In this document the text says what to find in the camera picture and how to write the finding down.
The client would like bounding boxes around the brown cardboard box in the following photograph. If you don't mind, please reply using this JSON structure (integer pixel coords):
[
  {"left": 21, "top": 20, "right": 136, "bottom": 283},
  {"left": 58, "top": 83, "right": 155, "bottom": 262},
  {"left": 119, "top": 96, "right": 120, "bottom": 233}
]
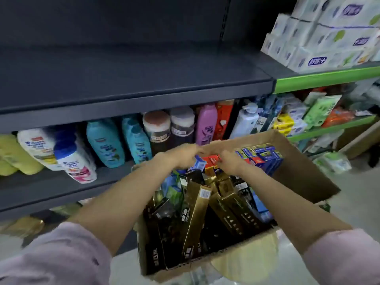
[{"left": 132, "top": 129, "right": 341, "bottom": 284}]

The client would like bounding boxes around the brown-lidded dark jar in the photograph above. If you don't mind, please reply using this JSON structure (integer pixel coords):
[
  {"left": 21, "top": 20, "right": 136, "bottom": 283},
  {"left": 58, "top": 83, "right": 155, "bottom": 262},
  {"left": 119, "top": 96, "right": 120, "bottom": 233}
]
[{"left": 142, "top": 110, "right": 172, "bottom": 155}]

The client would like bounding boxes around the person's left hand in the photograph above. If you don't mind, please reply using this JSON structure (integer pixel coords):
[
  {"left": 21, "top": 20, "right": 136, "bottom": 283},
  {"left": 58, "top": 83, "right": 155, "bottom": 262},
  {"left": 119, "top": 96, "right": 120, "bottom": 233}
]
[{"left": 157, "top": 143, "right": 206, "bottom": 171}]

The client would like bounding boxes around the person's right forearm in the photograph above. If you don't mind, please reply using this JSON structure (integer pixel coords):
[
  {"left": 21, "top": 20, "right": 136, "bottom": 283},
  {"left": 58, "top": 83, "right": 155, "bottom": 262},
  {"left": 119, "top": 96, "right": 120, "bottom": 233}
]
[{"left": 234, "top": 166, "right": 354, "bottom": 255}]

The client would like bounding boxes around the white bottle yellow label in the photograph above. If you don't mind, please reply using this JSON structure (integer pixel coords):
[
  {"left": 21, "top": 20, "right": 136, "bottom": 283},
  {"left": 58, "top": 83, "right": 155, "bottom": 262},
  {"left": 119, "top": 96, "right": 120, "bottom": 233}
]
[{"left": 17, "top": 128, "right": 63, "bottom": 171}]

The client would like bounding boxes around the person's right hand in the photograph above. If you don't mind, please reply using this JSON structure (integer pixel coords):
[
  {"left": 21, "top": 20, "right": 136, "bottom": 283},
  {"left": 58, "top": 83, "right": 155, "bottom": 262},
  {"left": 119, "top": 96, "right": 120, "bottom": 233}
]
[{"left": 213, "top": 150, "right": 253, "bottom": 177}]

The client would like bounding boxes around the person's pink right sleeve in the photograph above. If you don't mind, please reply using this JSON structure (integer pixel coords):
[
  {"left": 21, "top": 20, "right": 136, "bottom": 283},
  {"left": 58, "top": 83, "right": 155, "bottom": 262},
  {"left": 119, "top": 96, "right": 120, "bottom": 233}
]
[{"left": 302, "top": 228, "right": 380, "bottom": 285}]

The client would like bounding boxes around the pile of toothpaste boxes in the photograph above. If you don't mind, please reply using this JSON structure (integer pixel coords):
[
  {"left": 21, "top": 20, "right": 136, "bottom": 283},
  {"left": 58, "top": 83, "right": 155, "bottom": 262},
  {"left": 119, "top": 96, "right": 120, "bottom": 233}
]
[{"left": 142, "top": 144, "right": 284, "bottom": 275}]

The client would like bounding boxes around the orange packet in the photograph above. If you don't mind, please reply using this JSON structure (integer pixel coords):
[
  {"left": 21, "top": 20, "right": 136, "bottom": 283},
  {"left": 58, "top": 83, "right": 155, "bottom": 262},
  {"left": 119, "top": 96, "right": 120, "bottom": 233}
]
[{"left": 321, "top": 108, "right": 355, "bottom": 128}]

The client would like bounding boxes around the white pump bottle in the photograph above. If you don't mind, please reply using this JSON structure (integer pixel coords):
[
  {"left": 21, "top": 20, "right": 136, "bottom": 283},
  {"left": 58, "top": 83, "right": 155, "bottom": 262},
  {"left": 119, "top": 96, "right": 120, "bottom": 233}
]
[{"left": 229, "top": 102, "right": 259, "bottom": 140}]

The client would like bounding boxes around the pink shampoo bottle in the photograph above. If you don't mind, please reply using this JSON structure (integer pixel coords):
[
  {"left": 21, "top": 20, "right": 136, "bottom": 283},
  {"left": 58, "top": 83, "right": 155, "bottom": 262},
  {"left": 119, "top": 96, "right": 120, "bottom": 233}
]
[{"left": 195, "top": 103, "right": 218, "bottom": 146}]

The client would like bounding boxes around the yellow plastic bottle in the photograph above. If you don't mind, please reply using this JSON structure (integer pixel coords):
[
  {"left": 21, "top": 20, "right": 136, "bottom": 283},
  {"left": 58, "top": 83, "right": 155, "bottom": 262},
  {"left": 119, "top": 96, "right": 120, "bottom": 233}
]
[
  {"left": 0, "top": 158, "right": 18, "bottom": 177},
  {"left": 0, "top": 134, "right": 45, "bottom": 175}
]

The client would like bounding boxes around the white-lidded dark jar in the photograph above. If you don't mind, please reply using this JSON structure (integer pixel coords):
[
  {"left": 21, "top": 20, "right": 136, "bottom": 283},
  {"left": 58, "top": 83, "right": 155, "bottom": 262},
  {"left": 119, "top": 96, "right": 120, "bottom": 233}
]
[{"left": 170, "top": 106, "right": 196, "bottom": 146}]

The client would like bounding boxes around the pale green packet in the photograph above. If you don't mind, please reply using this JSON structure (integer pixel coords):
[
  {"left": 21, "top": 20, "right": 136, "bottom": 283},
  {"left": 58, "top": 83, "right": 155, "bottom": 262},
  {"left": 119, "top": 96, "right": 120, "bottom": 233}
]
[{"left": 304, "top": 91, "right": 327, "bottom": 106}]

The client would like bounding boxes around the red orange bottle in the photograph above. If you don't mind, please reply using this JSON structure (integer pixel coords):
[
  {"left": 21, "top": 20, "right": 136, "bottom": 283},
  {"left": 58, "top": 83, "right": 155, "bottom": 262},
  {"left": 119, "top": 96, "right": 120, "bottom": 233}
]
[{"left": 213, "top": 99, "right": 235, "bottom": 141}]

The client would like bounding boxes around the dark grey shelf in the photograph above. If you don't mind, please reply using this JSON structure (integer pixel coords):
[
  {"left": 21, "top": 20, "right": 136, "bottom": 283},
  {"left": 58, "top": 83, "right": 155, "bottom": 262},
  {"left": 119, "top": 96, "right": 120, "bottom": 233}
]
[{"left": 0, "top": 44, "right": 275, "bottom": 135}]

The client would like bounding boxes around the bright green packet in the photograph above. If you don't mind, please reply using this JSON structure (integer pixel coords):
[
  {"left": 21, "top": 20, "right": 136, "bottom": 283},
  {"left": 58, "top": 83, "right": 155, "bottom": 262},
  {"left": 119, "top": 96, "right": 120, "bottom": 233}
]
[{"left": 302, "top": 95, "right": 342, "bottom": 129}]

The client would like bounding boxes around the round light wooden stool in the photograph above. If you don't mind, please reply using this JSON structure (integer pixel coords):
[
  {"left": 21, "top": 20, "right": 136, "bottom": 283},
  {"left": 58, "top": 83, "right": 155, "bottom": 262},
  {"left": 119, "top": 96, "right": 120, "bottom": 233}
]
[{"left": 209, "top": 228, "right": 279, "bottom": 284}]

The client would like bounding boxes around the person's left forearm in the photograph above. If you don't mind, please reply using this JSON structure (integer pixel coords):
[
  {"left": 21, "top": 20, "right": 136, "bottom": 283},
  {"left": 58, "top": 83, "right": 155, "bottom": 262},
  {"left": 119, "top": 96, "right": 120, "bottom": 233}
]
[{"left": 67, "top": 152, "right": 176, "bottom": 257}]

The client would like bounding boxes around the gold bottle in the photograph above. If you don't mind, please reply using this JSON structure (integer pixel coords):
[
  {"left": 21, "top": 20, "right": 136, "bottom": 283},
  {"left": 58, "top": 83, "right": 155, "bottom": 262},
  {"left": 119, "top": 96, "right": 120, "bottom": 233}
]
[{"left": 0, "top": 216, "right": 45, "bottom": 238}]

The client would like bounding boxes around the olive green bottle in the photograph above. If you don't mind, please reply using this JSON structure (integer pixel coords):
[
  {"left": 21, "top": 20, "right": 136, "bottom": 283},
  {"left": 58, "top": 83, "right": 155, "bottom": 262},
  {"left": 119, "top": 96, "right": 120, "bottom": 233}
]
[{"left": 49, "top": 202, "right": 82, "bottom": 217}]

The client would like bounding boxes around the stack of white tissue packs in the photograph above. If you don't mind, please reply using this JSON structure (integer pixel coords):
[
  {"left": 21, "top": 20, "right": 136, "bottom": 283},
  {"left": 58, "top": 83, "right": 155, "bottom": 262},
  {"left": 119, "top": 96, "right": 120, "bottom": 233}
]
[{"left": 260, "top": 0, "right": 380, "bottom": 74}]

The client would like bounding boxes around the green and white wipes pack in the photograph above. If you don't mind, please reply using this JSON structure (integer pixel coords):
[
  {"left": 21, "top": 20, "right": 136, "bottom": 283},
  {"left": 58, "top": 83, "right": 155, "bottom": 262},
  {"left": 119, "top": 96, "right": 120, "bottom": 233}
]
[{"left": 313, "top": 151, "right": 352, "bottom": 175}]

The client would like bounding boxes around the white and blue packet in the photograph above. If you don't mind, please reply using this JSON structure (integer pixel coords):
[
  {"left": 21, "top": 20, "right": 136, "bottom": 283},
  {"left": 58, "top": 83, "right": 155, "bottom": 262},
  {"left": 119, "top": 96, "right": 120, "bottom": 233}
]
[
  {"left": 289, "top": 118, "right": 308, "bottom": 137},
  {"left": 283, "top": 102, "right": 309, "bottom": 121}
]

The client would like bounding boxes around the small teal shampoo bottle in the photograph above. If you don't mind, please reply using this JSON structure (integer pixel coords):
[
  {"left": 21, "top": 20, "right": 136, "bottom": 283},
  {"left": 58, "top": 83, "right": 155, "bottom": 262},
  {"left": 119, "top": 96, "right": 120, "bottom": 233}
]
[
  {"left": 127, "top": 125, "right": 153, "bottom": 165},
  {"left": 122, "top": 115, "right": 140, "bottom": 140}
]

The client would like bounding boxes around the large teal shampoo bottle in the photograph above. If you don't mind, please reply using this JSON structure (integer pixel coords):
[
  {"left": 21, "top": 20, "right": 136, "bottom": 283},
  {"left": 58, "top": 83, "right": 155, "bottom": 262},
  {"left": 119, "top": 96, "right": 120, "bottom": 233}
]
[{"left": 86, "top": 120, "right": 126, "bottom": 169}]

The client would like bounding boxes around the white bottle blue cap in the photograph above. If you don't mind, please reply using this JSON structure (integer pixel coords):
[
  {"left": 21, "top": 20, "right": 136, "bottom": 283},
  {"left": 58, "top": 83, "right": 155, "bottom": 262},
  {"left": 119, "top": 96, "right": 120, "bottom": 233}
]
[{"left": 54, "top": 130, "right": 98, "bottom": 184}]

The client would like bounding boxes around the white plastic packet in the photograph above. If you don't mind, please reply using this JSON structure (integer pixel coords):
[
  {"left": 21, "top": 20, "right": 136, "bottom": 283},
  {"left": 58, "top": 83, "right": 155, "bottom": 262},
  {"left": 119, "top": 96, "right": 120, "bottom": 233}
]
[{"left": 306, "top": 130, "right": 345, "bottom": 154}]

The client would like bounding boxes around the cluster of dark blue bottles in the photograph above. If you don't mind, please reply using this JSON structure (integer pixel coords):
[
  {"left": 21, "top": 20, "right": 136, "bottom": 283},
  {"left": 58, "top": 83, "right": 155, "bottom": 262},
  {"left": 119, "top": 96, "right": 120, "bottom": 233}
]
[{"left": 251, "top": 95, "right": 284, "bottom": 135}]

